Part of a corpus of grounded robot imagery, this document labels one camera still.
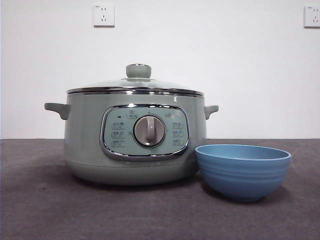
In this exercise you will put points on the blue ribbed bowl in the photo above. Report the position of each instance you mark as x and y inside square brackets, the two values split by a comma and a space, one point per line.
[242, 177]

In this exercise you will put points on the white wall socket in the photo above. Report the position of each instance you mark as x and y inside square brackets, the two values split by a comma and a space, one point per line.
[104, 15]
[312, 16]

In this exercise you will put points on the glass lid with green knob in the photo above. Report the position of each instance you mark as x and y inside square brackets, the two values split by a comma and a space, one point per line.
[138, 71]

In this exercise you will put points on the pale green electric steamer pot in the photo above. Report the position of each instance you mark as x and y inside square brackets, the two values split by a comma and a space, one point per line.
[82, 140]

